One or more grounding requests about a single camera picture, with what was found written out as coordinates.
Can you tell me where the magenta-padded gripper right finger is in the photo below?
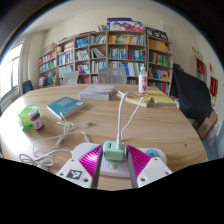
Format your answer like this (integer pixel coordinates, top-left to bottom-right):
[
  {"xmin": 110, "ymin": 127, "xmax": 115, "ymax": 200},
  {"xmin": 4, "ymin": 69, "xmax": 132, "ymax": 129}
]
[{"xmin": 126, "ymin": 143, "xmax": 174, "ymax": 189}]

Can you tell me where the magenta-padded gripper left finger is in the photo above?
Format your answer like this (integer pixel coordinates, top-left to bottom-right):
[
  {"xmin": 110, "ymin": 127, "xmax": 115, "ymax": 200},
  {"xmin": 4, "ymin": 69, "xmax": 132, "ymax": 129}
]
[{"xmin": 55, "ymin": 143, "xmax": 104, "ymax": 189}]

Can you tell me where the green charger block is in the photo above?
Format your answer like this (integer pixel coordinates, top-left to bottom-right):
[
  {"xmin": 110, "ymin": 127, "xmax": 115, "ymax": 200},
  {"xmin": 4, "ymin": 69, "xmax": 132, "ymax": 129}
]
[{"xmin": 102, "ymin": 140, "xmax": 128, "ymax": 163}]

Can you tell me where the white charger cable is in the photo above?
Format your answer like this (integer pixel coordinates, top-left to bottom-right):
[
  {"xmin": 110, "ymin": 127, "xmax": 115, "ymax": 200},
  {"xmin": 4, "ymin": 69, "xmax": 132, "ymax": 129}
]
[{"xmin": 116, "ymin": 91, "xmax": 145, "ymax": 143}]

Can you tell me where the white power strip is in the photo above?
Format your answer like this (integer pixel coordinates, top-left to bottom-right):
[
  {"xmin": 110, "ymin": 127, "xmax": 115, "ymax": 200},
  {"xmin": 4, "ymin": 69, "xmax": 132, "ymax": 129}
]
[{"xmin": 71, "ymin": 142, "xmax": 168, "ymax": 178}]

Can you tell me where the teal book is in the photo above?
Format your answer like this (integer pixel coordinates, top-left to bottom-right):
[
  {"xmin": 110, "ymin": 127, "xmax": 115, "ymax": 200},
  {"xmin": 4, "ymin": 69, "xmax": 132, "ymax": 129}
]
[{"xmin": 46, "ymin": 96, "xmax": 87, "ymax": 120}]

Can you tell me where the small red-labelled jar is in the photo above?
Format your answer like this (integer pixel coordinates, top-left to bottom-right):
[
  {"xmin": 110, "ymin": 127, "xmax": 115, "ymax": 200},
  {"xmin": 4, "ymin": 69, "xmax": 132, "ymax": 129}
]
[{"xmin": 27, "ymin": 107, "xmax": 45, "ymax": 131}]

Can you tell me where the large yellow book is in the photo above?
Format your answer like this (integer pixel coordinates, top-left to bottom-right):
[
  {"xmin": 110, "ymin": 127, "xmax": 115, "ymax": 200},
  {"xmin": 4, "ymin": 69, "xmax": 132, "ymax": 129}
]
[{"xmin": 146, "ymin": 88, "xmax": 177, "ymax": 107}]

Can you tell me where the grey book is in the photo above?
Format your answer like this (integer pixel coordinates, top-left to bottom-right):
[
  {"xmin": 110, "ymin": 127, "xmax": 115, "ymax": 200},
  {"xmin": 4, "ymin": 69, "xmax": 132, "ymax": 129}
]
[{"xmin": 78, "ymin": 84, "xmax": 116, "ymax": 101}]

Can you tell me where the cardboard box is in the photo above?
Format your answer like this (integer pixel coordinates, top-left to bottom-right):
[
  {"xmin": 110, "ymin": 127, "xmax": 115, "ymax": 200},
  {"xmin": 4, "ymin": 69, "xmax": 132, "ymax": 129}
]
[{"xmin": 197, "ymin": 110, "xmax": 219, "ymax": 140}]

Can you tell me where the green plastic bag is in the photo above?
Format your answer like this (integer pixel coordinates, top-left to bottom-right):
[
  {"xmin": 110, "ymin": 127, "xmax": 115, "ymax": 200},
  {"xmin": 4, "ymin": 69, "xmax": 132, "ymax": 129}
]
[{"xmin": 17, "ymin": 103, "xmax": 43, "ymax": 128}]

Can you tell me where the white bottle with red label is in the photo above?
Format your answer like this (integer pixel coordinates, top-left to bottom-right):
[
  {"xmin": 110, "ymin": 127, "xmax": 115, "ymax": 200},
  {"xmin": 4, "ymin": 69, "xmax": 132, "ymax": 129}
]
[{"xmin": 138, "ymin": 63, "xmax": 148, "ymax": 96}]

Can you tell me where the light grey chair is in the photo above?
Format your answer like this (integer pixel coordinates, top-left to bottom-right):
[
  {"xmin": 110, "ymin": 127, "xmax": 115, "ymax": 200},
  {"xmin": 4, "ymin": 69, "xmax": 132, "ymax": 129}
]
[{"xmin": 60, "ymin": 70, "xmax": 80, "ymax": 86}]

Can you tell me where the black cloth cover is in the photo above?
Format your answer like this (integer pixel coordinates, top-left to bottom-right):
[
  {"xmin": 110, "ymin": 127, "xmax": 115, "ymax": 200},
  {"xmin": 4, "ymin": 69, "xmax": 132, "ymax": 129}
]
[{"xmin": 171, "ymin": 63, "xmax": 213, "ymax": 122}]

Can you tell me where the grey mesh chair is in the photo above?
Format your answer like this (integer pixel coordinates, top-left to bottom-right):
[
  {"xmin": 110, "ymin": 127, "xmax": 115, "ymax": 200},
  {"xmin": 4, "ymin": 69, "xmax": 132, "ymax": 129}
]
[{"xmin": 97, "ymin": 67, "xmax": 128, "ymax": 85}]

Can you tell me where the dark blue chair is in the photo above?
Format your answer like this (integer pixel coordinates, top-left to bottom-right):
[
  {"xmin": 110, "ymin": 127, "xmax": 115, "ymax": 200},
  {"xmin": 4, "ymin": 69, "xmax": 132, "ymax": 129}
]
[{"xmin": 21, "ymin": 79, "xmax": 35, "ymax": 95}]

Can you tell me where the red hanging decoration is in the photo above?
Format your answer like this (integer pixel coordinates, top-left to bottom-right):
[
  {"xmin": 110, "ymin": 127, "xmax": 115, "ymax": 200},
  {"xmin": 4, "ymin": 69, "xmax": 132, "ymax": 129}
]
[{"xmin": 209, "ymin": 76, "xmax": 219, "ymax": 98}]

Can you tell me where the wooden bookshelf unit with books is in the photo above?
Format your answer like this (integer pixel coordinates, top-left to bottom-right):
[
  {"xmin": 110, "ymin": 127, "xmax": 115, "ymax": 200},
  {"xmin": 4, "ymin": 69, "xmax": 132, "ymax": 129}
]
[{"xmin": 37, "ymin": 17, "xmax": 174, "ymax": 96}]

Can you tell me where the white power strip cord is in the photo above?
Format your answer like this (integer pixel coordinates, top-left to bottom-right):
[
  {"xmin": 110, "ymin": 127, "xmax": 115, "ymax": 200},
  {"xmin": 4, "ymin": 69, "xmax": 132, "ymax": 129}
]
[{"xmin": 18, "ymin": 112, "xmax": 93, "ymax": 171}]

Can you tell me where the small wooden wall shelf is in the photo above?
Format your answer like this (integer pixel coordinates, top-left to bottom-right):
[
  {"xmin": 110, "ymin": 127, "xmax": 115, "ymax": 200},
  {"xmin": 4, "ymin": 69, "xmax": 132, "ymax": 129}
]
[{"xmin": 189, "ymin": 54, "xmax": 208, "ymax": 84}]

